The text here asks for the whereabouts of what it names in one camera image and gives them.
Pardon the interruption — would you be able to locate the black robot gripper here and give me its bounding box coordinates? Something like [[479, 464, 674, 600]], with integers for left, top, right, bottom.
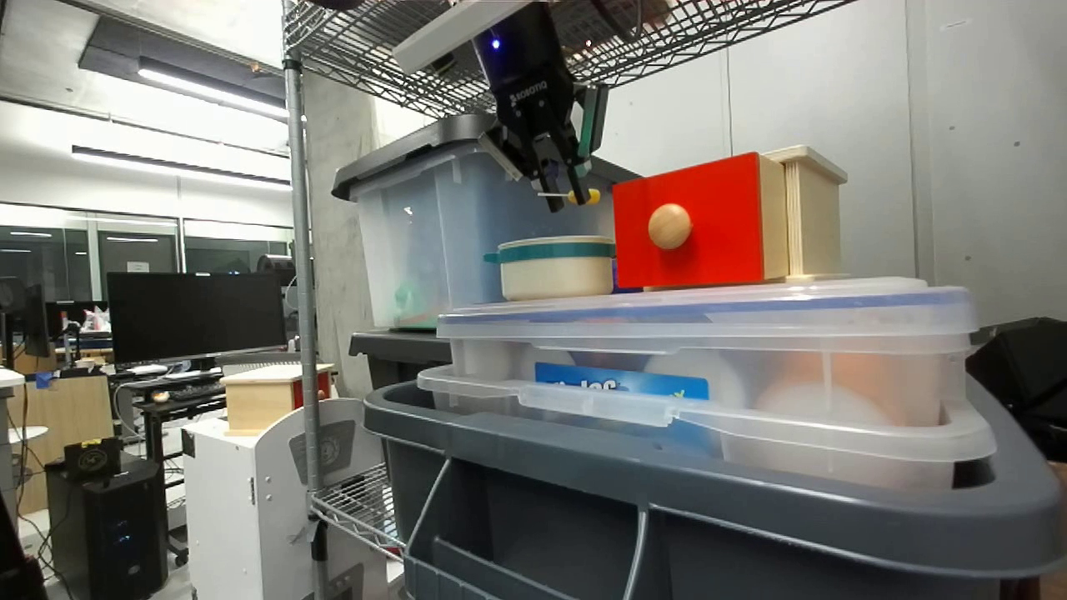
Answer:
[[470, 4, 595, 218]]

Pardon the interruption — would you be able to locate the red-front wooden drawer with knob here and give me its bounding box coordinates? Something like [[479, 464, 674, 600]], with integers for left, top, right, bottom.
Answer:
[[611, 149, 772, 298]]

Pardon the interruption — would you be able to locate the large clear lidded plastic container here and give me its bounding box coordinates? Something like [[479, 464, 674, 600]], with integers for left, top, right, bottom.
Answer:
[[433, 272, 980, 430]]

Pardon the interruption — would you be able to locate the light wooden drawer box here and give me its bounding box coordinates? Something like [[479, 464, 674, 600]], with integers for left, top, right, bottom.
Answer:
[[756, 141, 851, 284]]

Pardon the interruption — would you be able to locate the clear plastic container blue label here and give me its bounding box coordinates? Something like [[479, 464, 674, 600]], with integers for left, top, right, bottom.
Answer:
[[413, 363, 1001, 499]]

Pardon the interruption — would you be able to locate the cream bowl with teal rim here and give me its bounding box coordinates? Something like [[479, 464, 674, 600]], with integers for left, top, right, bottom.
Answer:
[[485, 234, 621, 303]]

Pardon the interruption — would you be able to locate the clear storage bin dark lid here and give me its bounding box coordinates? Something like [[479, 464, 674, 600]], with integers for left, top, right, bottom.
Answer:
[[329, 108, 645, 333]]

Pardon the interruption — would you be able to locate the dark grey tote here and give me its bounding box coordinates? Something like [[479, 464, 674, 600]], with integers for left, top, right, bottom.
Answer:
[[346, 328, 455, 393]]

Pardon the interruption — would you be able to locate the ceiling light with grey housing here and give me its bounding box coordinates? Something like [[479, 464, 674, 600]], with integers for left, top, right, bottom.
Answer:
[[76, 12, 292, 125]]

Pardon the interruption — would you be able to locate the tan box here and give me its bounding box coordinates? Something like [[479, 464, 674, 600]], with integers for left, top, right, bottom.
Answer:
[[220, 360, 336, 437]]

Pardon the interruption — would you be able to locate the thin ceiling light strip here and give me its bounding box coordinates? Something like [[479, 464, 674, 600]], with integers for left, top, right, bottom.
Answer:
[[66, 141, 298, 189]]

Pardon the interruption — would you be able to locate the black computer monitor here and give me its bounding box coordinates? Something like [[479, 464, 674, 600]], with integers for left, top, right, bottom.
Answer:
[[105, 270, 289, 367]]

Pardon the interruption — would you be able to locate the grey plastic tote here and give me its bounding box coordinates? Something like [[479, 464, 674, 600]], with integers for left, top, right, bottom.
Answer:
[[359, 372, 1067, 600]]

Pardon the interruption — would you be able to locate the black cart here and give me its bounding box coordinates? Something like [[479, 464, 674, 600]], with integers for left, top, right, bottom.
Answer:
[[110, 358, 233, 564]]

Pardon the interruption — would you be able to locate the white cabinet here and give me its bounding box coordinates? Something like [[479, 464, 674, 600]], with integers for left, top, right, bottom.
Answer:
[[178, 397, 395, 600]]

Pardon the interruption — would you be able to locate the cardboard box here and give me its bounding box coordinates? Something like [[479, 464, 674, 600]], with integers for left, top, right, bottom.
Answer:
[[9, 372, 118, 515]]

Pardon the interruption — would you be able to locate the black computer tower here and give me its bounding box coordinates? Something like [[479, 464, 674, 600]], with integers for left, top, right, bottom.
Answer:
[[43, 437, 175, 600]]

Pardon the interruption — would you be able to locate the metal wire shelving rack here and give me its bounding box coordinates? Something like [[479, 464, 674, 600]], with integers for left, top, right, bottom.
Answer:
[[276, 0, 861, 600]]

